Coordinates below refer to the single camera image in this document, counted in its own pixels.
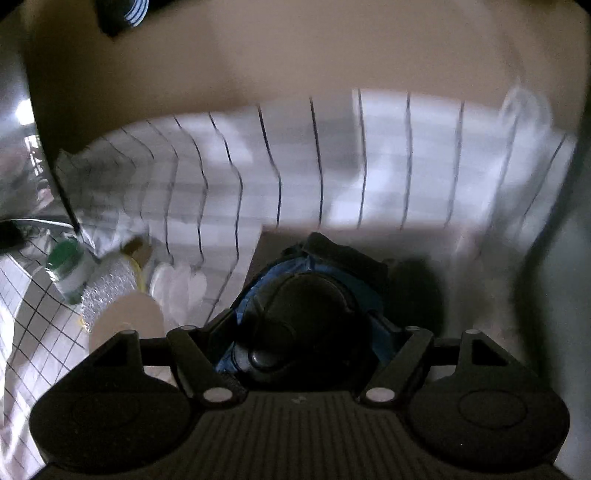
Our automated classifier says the green-capped clear container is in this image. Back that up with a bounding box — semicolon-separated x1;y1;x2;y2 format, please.
46;237;96;305

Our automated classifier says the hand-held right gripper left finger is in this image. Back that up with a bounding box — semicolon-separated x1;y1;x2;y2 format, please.
90;309;247;409

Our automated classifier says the clear plastic jar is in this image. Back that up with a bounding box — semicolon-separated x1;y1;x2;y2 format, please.
81;256;166;357

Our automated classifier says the white cloth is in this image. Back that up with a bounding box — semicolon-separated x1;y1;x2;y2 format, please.
150;263;208;325

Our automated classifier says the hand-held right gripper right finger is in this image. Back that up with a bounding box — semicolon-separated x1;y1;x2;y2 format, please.
358;318;513;408

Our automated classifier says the white checked tablecloth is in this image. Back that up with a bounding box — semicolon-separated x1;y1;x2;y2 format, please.
0;87;578;480

